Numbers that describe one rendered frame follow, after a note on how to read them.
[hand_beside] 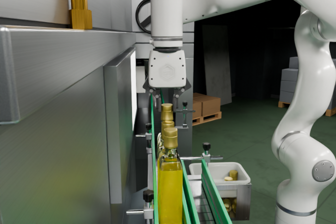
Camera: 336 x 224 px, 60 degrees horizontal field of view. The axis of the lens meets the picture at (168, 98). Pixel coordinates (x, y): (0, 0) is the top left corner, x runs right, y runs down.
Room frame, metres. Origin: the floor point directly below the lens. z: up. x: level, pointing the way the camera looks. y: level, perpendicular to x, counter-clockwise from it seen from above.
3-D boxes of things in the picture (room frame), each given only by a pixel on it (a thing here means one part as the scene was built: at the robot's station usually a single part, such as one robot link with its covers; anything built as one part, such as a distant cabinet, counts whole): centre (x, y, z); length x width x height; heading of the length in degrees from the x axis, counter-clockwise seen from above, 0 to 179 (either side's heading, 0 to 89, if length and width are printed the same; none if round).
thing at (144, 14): (1.77, 0.08, 1.66); 0.21 x 0.05 x 0.21; 94
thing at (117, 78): (1.09, 0.16, 1.32); 0.90 x 0.03 x 0.34; 4
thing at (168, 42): (0.79, 0.01, 1.54); 0.09 x 0.08 x 0.03; 93
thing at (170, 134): (0.68, -0.01, 1.31); 0.04 x 0.04 x 0.04
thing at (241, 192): (1.09, -0.18, 0.92); 0.27 x 0.17 x 0.15; 94
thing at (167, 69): (0.79, 0.00, 1.47); 0.10 x 0.07 x 0.11; 93
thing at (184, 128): (1.61, -0.07, 1.07); 0.17 x 0.05 x 0.23; 94
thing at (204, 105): (5.22, -0.38, 0.19); 1.11 x 0.80 x 0.39; 135
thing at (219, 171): (1.09, -0.20, 0.97); 0.22 x 0.17 x 0.09; 94
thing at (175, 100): (0.79, -0.03, 1.38); 0.03 x 0.03 x 0.07; 3
